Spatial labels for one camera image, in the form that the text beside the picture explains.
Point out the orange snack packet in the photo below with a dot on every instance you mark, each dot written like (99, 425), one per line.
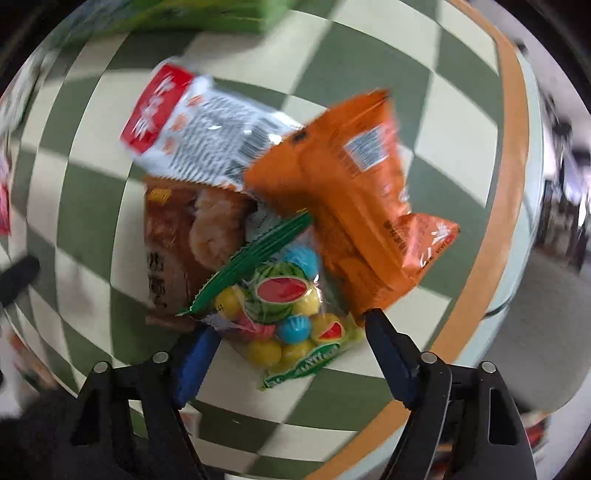
(332, 184)

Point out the red packet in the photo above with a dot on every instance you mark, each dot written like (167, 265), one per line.
(3, 207)

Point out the white barcode snack packet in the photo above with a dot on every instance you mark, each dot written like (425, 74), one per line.
(207, 134)

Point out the gumball candy bag green header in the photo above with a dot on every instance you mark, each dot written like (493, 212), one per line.
(277, 295)

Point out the brown chicken snack packet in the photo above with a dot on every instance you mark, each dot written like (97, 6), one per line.
(171, 249)

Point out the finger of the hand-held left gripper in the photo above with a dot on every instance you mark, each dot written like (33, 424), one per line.
(18, 277)

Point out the pale grey seat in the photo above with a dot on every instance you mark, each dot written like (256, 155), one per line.
(531, 346)

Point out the green box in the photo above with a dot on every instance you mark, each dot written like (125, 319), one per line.
(207, 16)

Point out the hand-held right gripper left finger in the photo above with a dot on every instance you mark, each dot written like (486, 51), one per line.
(196, 364)

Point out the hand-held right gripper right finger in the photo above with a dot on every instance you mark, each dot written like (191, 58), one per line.
(392, 360)

